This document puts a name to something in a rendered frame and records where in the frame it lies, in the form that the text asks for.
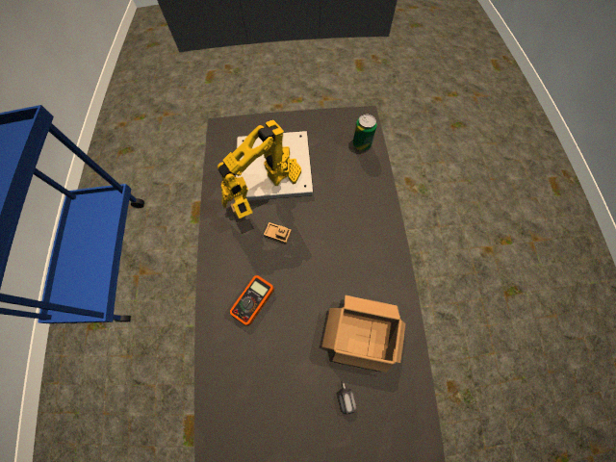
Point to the green drink can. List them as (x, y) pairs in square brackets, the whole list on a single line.
[(364, 132)]

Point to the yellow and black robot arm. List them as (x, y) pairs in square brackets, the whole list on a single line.
[(245, 154)]

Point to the orange digital multimeter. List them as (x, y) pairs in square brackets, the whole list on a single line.
[(252, 300)]

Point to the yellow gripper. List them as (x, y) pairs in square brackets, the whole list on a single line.
[(241, 206)]

